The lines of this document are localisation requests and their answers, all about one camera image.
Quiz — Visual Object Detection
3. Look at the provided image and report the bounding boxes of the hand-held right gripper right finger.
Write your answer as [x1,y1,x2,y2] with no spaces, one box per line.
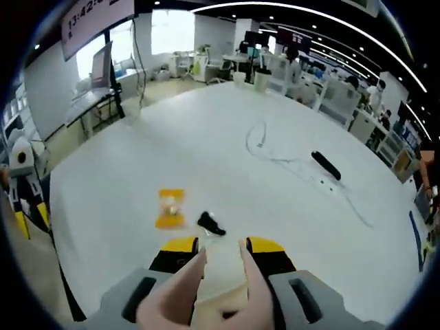
[244,236,345,330]

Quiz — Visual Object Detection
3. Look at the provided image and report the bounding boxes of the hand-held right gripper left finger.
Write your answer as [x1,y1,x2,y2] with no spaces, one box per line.
[99,236,201,330]

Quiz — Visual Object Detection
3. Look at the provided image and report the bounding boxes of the pink food tongs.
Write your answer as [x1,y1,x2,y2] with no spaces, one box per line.
[135,236,276,330]

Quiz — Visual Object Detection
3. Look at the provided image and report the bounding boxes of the yellow clear food packet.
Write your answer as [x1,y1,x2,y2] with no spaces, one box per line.
[154,188,187,230]

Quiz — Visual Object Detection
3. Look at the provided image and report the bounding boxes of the beige hexagonal container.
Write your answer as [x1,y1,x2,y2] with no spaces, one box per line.
[194,236,250,307]

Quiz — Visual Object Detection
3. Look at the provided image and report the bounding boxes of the black food piece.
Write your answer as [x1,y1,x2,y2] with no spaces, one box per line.
[197,211,227,237]

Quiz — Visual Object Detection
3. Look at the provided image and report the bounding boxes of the operator in beige shirt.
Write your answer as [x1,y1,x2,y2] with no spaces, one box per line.
[0,192,75,326]

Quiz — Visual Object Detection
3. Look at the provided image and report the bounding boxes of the white storage shelf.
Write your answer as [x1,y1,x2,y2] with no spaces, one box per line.
[1,82,46,147]

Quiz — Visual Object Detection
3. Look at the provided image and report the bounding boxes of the black desk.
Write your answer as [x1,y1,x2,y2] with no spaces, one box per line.
[64,87,125,140]

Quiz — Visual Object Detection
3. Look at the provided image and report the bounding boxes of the black oblong device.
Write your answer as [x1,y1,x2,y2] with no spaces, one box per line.
[311,150,342,182]

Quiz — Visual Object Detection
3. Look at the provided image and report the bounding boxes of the small monitor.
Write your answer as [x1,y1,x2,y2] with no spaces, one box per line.
[90,41,115,89]

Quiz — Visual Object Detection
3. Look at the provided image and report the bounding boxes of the display stand pole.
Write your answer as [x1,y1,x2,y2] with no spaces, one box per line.
[104,29,125,118]

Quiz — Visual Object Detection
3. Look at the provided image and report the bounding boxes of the blue cloth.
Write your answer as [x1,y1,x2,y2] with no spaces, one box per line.
[408,210,428,273]

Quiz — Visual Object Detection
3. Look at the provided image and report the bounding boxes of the large display screen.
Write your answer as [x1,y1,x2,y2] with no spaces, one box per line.
[60,0,135,62]

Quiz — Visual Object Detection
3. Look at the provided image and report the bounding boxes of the white mesh office chair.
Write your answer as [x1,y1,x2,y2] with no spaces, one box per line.
[318,80,362,122]

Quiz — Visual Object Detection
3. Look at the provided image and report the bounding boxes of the white cup with dark lid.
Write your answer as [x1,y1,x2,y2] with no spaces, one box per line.
[254,68,272,93]

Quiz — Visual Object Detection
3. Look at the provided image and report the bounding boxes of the black monitor on stand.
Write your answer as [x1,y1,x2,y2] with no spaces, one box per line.
[243,30,270,58]

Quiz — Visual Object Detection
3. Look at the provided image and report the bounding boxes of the dark hanging sign screen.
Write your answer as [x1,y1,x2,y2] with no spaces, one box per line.
[276,27,313,53]

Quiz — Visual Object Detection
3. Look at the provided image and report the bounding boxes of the long ceiling light strip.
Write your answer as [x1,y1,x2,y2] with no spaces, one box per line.
[190,1,430,94]

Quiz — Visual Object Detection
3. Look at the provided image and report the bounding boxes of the group of round ceiling spotlights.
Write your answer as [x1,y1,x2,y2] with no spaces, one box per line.
[34,13,427,69]

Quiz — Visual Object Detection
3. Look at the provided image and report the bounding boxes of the ceiling air vent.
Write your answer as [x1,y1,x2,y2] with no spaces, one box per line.
[340,0,380,17]

